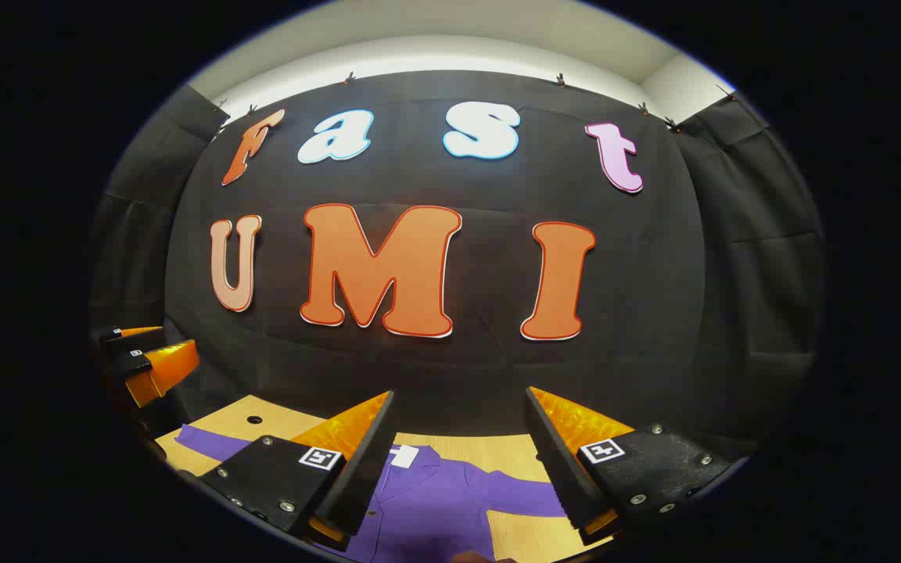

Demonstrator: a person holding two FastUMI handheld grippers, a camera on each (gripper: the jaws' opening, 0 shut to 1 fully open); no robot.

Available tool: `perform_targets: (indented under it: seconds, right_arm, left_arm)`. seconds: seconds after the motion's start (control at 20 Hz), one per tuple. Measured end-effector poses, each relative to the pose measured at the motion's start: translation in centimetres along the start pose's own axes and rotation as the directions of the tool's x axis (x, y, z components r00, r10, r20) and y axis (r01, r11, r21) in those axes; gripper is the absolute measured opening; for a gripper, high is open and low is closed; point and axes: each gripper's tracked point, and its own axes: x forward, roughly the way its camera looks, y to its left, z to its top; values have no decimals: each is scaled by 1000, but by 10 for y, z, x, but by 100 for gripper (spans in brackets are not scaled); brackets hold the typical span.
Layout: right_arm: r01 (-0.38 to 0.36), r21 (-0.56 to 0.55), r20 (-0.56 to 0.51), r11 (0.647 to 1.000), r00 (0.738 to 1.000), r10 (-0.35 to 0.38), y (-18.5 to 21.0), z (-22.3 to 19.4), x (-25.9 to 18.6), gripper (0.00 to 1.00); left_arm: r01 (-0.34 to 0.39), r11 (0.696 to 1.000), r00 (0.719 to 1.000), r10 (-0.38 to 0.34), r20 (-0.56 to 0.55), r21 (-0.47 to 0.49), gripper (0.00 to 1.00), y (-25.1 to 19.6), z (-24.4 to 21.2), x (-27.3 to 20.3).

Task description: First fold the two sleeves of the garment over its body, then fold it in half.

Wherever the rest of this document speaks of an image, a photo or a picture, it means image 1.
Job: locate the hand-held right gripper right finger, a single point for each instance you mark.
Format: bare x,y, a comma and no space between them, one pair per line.
560,469

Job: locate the purple shirt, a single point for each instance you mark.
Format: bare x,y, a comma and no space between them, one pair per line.
435,500

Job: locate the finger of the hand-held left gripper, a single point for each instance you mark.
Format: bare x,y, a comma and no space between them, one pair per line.
165,367
126,336

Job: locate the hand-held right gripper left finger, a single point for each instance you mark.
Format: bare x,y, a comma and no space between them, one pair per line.
364,477

